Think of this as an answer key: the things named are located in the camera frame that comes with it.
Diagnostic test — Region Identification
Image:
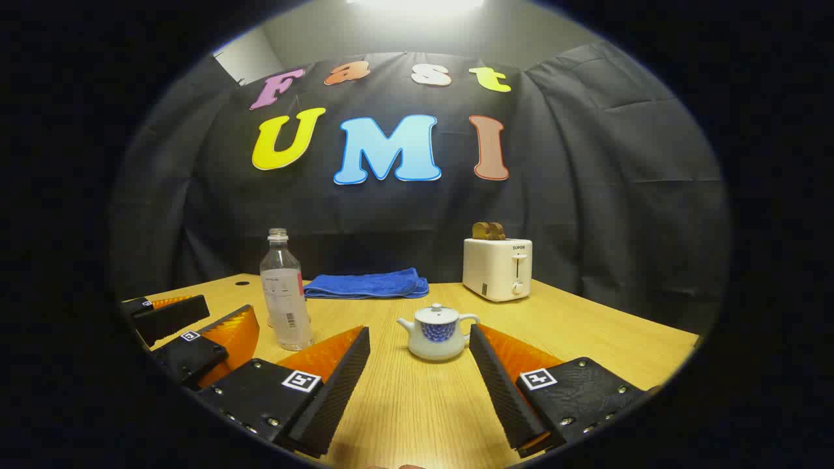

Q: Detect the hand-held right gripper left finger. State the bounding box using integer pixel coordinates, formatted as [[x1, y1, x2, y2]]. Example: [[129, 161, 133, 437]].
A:
[[195, 326, 371, 459]]

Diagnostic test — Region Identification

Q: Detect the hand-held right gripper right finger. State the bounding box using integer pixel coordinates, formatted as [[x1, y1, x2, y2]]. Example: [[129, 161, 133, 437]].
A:
[[469, 323, 652, 458]]

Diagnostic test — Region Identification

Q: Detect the white blue patterned teacup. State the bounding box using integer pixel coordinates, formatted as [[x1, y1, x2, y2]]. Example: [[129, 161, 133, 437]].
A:
[[396, 311, 482, 362]]

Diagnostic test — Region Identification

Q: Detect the clear plastic water bottle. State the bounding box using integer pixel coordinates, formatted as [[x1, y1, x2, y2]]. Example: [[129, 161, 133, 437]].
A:
[[259, 228, 314, 351]]

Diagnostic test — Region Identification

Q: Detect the blue folded towel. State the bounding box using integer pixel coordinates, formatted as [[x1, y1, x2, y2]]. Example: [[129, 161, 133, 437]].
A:
[[303, 268, 430, 300]]

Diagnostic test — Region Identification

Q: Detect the white toaster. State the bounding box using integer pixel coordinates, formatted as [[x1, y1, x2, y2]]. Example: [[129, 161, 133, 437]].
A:
[[462, 237, 534, 303]]

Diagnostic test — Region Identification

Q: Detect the ceiling light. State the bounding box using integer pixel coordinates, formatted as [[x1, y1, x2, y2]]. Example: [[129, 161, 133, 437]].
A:
[[345, 0, 486, 15]]

